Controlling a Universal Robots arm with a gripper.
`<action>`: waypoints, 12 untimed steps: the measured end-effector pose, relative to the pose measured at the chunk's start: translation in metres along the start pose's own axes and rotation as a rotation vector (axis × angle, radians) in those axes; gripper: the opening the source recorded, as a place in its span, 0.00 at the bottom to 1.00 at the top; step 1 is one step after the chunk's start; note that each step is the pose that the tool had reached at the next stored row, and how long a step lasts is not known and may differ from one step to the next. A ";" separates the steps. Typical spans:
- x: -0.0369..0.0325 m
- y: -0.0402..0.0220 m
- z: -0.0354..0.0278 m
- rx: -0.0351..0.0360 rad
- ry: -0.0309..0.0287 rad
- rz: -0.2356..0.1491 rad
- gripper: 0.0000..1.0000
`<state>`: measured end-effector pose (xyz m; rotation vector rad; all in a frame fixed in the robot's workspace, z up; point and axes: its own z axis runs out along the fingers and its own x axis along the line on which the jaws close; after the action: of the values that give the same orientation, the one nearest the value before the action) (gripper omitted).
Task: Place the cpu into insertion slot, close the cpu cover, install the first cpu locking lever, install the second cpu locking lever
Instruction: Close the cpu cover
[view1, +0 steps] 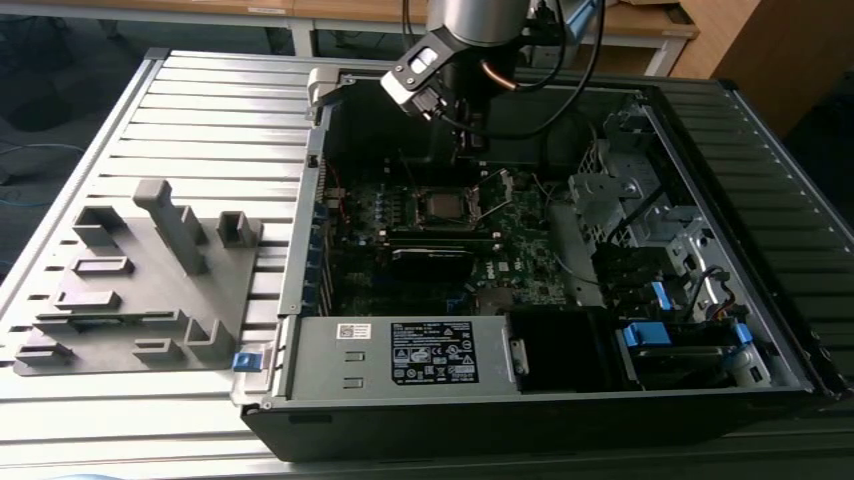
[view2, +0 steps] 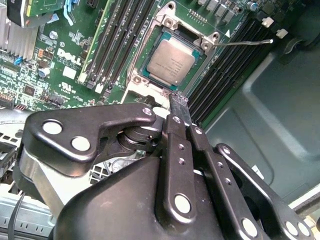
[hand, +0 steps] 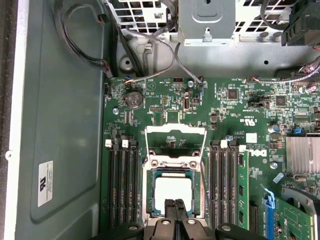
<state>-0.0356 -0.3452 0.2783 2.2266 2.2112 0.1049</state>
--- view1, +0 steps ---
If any metal socket cover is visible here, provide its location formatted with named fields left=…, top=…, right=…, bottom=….
left=471, top=168, right=520, bottom=211

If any metal locking lever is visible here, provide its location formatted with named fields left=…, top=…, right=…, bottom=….
left=477, top=189, right=522, bottom=223
left=396, top=147, right=420, bottom=195

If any silver CPU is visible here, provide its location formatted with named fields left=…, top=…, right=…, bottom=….
left=425, top=194, right=469, bottom=222

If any CPU socket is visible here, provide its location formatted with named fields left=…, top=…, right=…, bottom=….
left=411, top=187, right=485, bottom=232

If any silver metal drive cage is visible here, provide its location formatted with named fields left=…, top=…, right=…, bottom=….
left=566, top=99, right=715, bottom=251

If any green motherboard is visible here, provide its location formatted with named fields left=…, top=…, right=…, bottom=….
left=324, top=167, right=586, bottom=317

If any black graphics card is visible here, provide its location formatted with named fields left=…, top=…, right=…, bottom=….
left=388, top=244, right=479, bottom=294

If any wooden cabinet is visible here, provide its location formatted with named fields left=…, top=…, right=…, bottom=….
left=670, top=0, right=854, bottom=139

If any black plastic air shroud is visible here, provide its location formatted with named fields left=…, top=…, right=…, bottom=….
left=510, top=308, right=623, bottom=395

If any hard disk blue carrier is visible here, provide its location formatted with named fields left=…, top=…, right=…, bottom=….
left=618, top=321, right=732, bottom=392

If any grey power supply unit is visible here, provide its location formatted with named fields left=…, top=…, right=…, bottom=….
left=285, top=314, right=522, bottom=401

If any grey parts rack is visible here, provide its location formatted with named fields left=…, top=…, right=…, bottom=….
left=10, top=178, right=265, bottom=377

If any black PC case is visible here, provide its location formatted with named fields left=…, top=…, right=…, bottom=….
left=229, top=66, right=854, bottom=464

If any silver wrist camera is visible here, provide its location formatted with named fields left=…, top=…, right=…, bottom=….
left=377, top=43, right=463, bottom=120

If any black camera cable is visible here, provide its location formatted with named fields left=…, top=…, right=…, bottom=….
left=432, top=0, right=608, bottom=142

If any pale grey case handle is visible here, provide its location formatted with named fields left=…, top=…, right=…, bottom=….
left=304, top=68, right=343, bottom=122

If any wooden desk white frame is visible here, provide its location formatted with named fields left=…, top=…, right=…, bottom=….
left=292, top=0, right=700, bottom=77

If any thick black cable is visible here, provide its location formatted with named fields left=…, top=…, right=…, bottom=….
left=603, top=184, right=666, bottom=251

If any black disk bay bracket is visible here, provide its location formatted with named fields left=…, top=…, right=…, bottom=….
left=590, top=243, right=679, bottom=321

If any black cable with plug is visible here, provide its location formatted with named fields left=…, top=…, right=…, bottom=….
left=684, top=264, right=730, bottom=315

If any blue floor cable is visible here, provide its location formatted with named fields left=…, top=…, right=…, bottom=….
left=0, top=141, right=88, bottom=157

